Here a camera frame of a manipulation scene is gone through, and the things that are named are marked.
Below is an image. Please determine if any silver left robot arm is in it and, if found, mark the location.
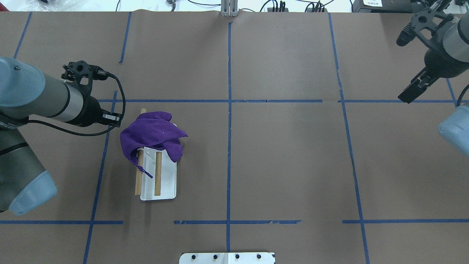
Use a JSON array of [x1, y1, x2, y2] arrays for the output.
[[0, 56, 126, 216]]

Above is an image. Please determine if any aluminium frame post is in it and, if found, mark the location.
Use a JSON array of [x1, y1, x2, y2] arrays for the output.
[[221, 0, 239, 17]]

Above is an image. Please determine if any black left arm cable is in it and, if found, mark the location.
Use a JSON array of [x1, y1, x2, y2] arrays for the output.
[[26, 71, 127, 137]]

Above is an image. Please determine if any purple towel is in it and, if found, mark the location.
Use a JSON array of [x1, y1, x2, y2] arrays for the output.
[[119, 111, 188, 178]]

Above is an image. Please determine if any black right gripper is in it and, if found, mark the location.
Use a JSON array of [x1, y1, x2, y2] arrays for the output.
[[398, 49, 469, 104]]

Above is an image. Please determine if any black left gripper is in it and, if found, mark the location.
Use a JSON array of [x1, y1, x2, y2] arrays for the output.
[[75, 96, 122, 127]]

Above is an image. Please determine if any white pedestal column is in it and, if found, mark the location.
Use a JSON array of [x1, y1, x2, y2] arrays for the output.
[[179, 252, 276, 264]]

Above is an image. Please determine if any white wooden towel rack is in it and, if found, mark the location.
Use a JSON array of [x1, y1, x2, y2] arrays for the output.
[[134, 108, 177, 201]]

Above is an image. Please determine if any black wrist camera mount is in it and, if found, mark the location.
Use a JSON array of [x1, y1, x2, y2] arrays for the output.
[[396, 2, 459, 50], [61, 60, 110, 96]]

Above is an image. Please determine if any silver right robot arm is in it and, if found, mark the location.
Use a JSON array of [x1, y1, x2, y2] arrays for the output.
[[396, 10, 469, 157]]

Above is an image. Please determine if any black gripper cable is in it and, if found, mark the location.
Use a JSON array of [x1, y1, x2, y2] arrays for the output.
[[456, 84, 469, 107]]

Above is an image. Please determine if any black box device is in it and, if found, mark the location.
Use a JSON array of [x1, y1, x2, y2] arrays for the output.
[[352, 0, 413, 14]]

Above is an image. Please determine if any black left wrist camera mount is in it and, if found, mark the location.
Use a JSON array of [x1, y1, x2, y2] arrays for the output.
[[61, 60, 110, 96]]

